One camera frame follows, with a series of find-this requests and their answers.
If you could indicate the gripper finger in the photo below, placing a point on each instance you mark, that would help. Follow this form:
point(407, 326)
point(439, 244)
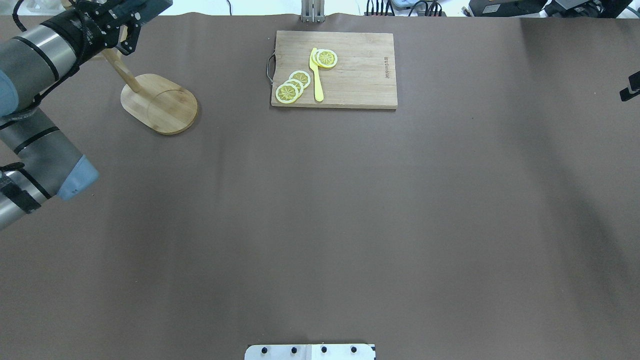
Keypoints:
point(633, 87)

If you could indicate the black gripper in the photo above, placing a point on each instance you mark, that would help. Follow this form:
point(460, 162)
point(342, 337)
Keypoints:
point(71, 25)

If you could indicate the blue mug with yellow interior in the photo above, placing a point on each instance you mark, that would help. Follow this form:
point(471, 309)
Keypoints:
point(146, 10)

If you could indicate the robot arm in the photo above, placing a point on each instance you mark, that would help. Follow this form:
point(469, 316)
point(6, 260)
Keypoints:
point(33, 64)

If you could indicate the bamboo cup rack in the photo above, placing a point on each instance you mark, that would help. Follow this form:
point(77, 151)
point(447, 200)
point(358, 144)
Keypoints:
point(162, 105)

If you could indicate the lemon slice front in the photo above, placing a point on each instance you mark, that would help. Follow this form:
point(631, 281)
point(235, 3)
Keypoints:
point(286, 94)

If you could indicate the lemon slice back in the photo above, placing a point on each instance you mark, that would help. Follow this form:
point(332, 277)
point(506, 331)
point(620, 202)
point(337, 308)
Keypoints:
point(301, 76)

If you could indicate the lemon slice middle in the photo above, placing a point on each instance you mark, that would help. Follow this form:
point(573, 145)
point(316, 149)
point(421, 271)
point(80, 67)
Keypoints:
point(297, 84)

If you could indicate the lemon slice by knife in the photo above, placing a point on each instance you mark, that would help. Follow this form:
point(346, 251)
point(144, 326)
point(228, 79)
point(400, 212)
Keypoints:
point(324, 58)

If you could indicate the wooden cutting board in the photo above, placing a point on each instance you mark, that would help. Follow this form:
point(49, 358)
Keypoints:
point(363, 78)

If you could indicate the metal bracket table edge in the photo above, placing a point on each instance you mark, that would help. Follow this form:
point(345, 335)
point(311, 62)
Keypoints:
point(312, 11)

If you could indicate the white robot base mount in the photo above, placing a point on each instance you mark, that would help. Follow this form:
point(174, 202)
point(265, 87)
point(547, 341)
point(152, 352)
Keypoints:
point(319, 351)

